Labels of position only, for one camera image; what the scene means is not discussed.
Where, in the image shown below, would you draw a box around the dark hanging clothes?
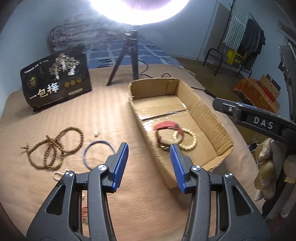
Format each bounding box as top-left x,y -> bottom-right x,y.
237,18 -> 266,71

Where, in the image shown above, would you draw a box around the folded floral quilt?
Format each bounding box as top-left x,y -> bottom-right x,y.
47,13 -> 128,52

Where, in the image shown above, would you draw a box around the plush toy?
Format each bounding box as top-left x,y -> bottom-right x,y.
254,138 -> 295,219

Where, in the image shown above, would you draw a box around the orange cloth covered box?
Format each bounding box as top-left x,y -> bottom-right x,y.
233,78 -> 280,113

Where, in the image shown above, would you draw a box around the blue patterned bed sheet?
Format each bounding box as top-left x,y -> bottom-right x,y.
54,34 -> 183,70

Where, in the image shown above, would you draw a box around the cardboard box with red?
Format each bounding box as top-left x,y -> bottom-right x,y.
256,74 -> 281,102

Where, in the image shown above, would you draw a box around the black snack bag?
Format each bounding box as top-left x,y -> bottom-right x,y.
20,45 -> 92,112

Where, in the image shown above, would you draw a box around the long wooden bead necklace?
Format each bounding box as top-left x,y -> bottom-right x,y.
20,126 -> 84,170

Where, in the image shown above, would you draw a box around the small white pearl bracelet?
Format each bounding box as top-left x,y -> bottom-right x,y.
52,168 -> 86,198

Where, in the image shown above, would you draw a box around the red cord green pendant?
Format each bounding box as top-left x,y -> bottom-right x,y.
81,206 -> 89,224

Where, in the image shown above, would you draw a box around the white striped hanging cloth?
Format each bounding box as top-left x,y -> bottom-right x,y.
223,1 -> 250,51

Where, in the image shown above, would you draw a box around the open cardboard box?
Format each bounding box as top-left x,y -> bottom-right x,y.
129,78 -> 234,189

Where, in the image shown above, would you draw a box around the cream bead bracelet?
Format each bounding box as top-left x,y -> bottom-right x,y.
172,127 -> 197,151

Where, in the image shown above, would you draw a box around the yellow crate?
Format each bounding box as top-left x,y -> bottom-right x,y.
226,49 -> 247,67

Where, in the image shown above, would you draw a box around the black clothes rack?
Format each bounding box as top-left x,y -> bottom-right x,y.
203,1 -> 266,76

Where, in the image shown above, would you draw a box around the white ring light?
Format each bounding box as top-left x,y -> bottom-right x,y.
90,1 -> 188,26

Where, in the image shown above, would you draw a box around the blue thin bangle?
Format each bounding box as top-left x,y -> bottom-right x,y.
82,140 -> 116,170

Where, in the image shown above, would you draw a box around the red tassel bracelet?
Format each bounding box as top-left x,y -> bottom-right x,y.
152,120 -> 185,151

